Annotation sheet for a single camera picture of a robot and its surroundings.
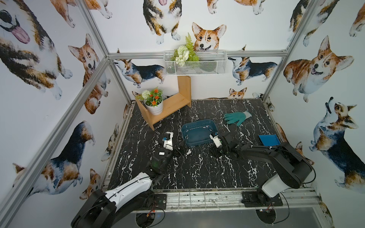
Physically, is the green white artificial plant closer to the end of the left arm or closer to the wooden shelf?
the wooden shelf

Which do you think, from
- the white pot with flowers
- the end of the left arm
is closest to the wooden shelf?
the white pot with flowers

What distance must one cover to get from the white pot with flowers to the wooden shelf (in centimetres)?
3

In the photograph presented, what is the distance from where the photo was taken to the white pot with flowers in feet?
3.10

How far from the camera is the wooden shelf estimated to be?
1.01 m

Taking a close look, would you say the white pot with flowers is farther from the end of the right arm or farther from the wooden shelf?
the end of the right arm

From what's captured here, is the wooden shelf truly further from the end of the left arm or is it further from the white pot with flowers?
the end of the left arm
